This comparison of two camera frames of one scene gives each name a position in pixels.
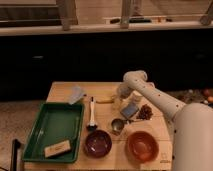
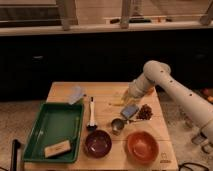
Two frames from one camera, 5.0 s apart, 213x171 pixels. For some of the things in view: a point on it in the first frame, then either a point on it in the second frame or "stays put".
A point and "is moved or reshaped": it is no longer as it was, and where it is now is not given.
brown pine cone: [145, 112] stays put
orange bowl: [142, 147] stays put
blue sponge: [129, 109] stays put
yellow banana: [106, 100] is moved or reshaped
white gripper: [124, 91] → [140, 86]
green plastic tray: [58, 134] stays put
